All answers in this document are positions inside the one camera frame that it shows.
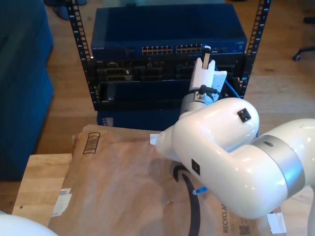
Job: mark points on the black rack server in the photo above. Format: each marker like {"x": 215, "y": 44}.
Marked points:
{"x": 157, "y": 73}

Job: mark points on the blue sofa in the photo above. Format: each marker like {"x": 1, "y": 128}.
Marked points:
{"x": 22, "y": 98}

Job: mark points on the black chair foot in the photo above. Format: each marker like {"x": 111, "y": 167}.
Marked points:
{"x": 309, "y": 20}

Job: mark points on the brown paper mailer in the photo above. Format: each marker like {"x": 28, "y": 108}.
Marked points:
{"x": 110, "y": 196}

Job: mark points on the black office chair base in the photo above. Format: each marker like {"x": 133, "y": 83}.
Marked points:
{"x": 305, "y": 50}

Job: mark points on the grey slipper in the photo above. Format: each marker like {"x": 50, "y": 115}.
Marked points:
{"x": 61, "y": 12}

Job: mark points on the blue network switch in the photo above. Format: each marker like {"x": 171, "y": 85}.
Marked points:
{"x": 167, "y": 24}

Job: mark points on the black rack frame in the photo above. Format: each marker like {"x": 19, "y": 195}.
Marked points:
{"x": 89, "y": 73}

